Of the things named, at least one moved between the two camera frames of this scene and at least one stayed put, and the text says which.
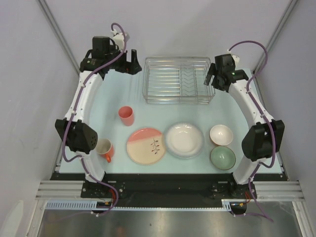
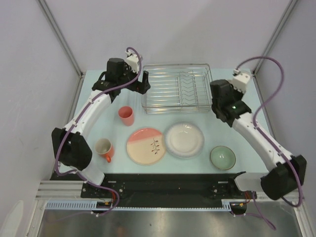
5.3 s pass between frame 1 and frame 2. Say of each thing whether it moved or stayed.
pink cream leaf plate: stayed
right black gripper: moved
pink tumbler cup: stayed
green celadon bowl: stayed
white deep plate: stayed
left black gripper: moved
